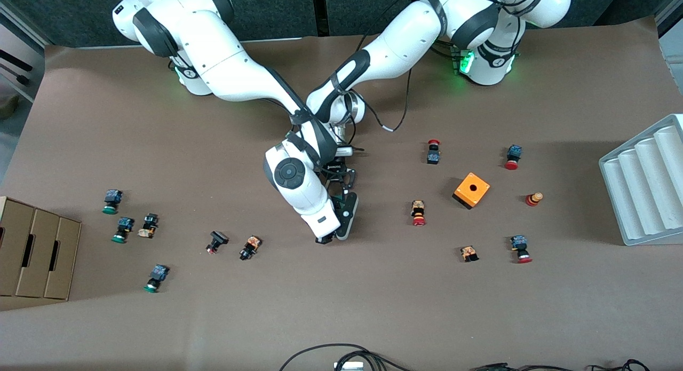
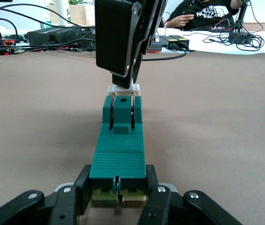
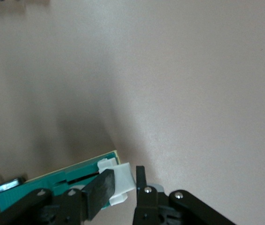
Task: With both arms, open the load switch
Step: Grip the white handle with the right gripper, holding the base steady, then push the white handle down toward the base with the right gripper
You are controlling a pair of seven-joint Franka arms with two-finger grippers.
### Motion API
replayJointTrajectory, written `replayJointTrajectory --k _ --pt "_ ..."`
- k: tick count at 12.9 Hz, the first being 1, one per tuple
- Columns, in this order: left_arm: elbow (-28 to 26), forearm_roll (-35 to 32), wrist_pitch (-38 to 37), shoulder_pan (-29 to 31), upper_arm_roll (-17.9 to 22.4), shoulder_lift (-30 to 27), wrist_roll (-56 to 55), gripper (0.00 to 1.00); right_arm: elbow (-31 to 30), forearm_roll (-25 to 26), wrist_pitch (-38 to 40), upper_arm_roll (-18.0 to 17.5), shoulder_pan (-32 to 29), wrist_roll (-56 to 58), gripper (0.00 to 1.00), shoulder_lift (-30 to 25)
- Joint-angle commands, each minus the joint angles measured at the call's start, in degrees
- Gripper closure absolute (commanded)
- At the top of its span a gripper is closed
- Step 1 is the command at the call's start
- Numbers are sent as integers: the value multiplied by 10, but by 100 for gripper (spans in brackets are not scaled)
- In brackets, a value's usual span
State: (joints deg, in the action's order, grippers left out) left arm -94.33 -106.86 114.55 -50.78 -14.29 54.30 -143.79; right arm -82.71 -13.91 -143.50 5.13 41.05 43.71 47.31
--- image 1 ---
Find black button orange contact block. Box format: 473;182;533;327
239;235;262;262

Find black square button red base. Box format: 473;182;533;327
205;231;229;255

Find green button blue contact block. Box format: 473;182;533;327
102;189;124;215
111;217;135;244
144;264;170;294

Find brown cardboard box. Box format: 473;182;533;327
0;196;82;301

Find white grooved tray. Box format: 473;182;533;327
599;114;683;247

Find grey cabinet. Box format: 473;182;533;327
655;0;683;67

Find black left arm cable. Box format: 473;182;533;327
350;67;418;134

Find black looped cable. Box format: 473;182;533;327
280;343;411;371

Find orange button enclosure box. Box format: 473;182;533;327
452;172;491;210

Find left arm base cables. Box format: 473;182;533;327
435;40;462;62

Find beige black switch block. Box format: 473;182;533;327
137;213;160;239

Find black flat cable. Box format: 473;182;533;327
470;363;574;371

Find black tangled cable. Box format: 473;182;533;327
587;359;652;371

